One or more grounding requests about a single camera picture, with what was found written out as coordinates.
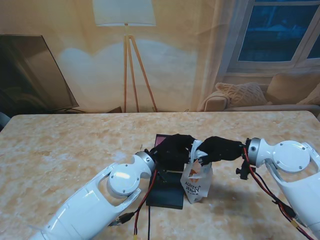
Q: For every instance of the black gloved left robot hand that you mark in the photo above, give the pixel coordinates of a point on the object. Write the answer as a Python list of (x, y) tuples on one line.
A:
[(172, 152)]

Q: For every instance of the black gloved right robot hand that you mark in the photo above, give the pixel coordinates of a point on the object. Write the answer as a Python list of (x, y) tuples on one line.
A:
[(220, 150)]

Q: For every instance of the white plastic bag orange logo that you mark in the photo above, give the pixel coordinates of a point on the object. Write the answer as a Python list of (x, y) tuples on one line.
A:
[(197, 180)]

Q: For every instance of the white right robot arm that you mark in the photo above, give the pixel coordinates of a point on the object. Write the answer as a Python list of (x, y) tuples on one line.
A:
[(287, 165)]

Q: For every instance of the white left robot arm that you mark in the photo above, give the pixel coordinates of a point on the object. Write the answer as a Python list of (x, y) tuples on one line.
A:
[(100, 200)]

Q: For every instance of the black gift box pink inside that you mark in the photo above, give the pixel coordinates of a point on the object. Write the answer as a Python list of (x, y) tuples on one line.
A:
[(160, 141)]

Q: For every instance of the black gift box lid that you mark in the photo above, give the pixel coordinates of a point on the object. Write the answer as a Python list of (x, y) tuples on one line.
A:
[(167, 195)]

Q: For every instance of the dark grey chair edge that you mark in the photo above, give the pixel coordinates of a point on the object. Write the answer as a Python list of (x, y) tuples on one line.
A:
[(2, 120)]

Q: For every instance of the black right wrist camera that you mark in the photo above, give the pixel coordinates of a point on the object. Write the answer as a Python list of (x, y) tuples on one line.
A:
[(243, 172)]

